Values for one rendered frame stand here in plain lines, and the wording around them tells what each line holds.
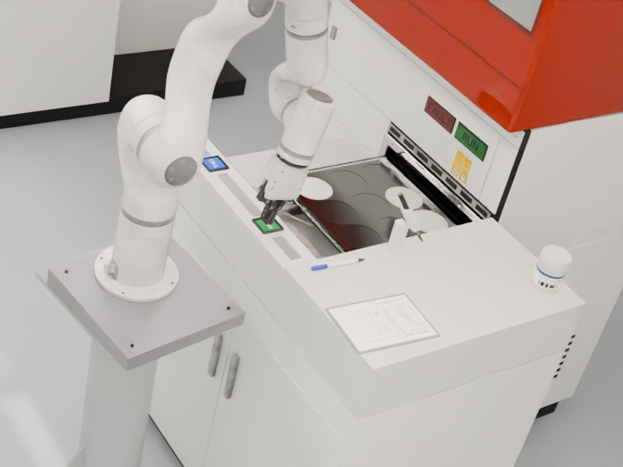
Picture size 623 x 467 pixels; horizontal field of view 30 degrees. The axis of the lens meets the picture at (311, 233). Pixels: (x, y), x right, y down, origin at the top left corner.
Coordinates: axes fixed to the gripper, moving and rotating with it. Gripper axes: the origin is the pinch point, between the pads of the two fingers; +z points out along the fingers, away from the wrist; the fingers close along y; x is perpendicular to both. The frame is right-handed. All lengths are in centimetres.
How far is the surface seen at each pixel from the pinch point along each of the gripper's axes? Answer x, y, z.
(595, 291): 16, -121, 17
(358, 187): -13.8, -39.2, 1.3
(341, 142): -44, -58, 5
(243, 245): -1.3, 2.5, 9.6
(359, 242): 6.1, -25.9, 4.1
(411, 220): 19.7, -23.4, -11.7
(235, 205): -9.4, 2.0, 3.9
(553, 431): 20, -137, 72
